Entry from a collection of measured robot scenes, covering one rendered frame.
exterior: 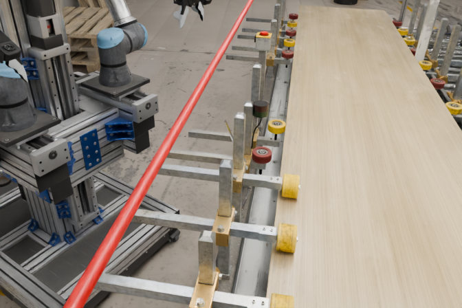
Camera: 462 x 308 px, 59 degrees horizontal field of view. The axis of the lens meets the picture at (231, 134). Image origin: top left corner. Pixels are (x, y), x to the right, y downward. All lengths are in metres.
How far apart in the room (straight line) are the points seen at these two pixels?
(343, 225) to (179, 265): 1.26
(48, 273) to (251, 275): 1.08
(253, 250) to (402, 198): 0.58
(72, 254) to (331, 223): 1.40
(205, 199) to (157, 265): 0.62
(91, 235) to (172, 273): 0.48
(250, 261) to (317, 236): 0.37
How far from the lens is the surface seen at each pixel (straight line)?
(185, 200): 2.83
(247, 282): 1.54
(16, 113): 1.66
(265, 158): 1.63
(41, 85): 1.87
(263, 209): 1.82
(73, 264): 2.25
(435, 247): 1.41
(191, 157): 1.72
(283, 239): 1.20
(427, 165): 1.79
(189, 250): 2.49
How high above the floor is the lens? 1.80
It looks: 31 degrees down
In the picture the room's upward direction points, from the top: 2 degrees clockwise
